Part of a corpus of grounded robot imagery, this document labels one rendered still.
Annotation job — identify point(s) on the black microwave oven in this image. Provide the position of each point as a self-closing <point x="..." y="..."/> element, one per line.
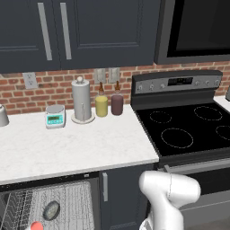
<point x="194" y="30"/>

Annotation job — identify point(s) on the dark red liquid bottle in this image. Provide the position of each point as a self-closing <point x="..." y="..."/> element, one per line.
<point x="117" y="103"/>

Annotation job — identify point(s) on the white paper towel roll holder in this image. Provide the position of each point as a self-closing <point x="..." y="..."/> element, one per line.
<point x="81" y="100"/>

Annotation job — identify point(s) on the open dishwasher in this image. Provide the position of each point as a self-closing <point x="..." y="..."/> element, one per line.
<point x="48" y="203"/>

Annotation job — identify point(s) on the black electric stove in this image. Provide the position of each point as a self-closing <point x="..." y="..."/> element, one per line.
<point x="182" y="128"/>

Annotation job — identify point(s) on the red cup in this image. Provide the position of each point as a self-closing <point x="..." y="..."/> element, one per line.
<point x="36" y="226"/>

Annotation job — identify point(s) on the small kitchen scale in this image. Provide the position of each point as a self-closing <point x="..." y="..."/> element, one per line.
<point x="55" y="117"/>

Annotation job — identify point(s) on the dark cupboard door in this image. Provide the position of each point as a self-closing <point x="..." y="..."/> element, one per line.
<point x="18" y="33"/>
<point x="107" y="30"/>
<point x="125" y="197"/>

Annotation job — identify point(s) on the dark lower cupboard door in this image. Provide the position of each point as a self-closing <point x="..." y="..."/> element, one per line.
<point x="125" y="197"/>

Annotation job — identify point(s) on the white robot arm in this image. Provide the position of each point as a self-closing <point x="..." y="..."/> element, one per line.
<point x="167" y="194"/>

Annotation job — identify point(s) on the white wall socket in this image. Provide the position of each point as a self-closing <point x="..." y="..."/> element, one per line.
<point x="30" y="80"/>

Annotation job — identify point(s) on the dark upper cupboard door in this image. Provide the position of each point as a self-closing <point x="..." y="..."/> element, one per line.
<point x="18" y="33"/>
<point x="107" y="30"/>

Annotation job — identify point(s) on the white wall switch plate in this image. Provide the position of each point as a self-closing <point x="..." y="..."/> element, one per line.
<point x="100" y="75"/>
<point x="114" y="75"/>

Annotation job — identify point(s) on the grey metal canister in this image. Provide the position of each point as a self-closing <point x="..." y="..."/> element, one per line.
<point x="3" y="115"/>

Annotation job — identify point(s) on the yellow liquid bottle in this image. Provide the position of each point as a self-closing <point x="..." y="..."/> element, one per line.
<point x="101" y="104"/>

